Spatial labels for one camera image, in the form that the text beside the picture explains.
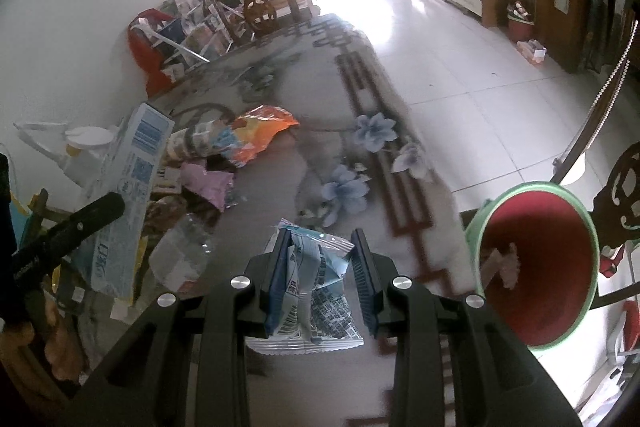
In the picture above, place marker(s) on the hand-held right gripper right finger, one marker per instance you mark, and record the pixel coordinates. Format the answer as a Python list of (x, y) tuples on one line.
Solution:
[(364, 282)]

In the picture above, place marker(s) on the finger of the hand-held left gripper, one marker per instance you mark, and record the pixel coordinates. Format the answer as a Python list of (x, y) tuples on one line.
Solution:
[(85, 219)]

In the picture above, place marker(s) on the clear plastic bottle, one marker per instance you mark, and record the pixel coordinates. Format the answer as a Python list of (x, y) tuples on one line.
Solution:
[(177, 257)]

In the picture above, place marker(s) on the red bucket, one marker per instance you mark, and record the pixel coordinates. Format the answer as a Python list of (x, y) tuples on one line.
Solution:
[(520, 27)]

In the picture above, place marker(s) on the white display rack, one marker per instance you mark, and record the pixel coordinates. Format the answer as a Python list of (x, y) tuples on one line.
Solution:
[(192, 29)]

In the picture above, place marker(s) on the dark carved wooden chair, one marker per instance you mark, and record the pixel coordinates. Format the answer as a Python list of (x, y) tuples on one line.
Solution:
[(622, 187)]

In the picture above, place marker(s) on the patterned paper tube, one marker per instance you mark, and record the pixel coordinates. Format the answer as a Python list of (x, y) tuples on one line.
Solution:
[(197, 142)]

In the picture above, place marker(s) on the small pink box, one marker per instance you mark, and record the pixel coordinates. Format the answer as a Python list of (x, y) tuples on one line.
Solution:
[(532, 52)]

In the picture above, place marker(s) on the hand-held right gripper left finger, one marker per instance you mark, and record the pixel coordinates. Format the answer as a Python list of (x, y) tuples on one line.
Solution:
[(279, 277)]

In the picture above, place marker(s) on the red bin with green rim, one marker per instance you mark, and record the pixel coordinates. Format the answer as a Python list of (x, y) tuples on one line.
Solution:
[(540, 257)]

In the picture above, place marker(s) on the brown crumpled packet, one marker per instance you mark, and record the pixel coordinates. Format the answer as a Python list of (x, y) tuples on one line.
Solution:
[(162, 209)]

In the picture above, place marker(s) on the pink foil wrapper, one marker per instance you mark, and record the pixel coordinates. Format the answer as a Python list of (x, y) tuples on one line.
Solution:
[(207, 184)]

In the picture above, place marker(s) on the person's left hand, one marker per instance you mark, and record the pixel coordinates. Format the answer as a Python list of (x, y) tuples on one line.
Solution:
[(57, 347)]

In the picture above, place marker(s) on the blue white carton box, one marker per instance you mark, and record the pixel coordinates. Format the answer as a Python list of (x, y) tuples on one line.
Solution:
[(135, 167)]

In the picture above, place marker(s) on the blue white snack wrapper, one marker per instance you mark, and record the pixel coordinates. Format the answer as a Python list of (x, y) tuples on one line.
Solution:
[(320, 277)]

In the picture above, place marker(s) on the red plastic bag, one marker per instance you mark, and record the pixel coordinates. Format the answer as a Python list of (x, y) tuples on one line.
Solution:
[(145, 52)]

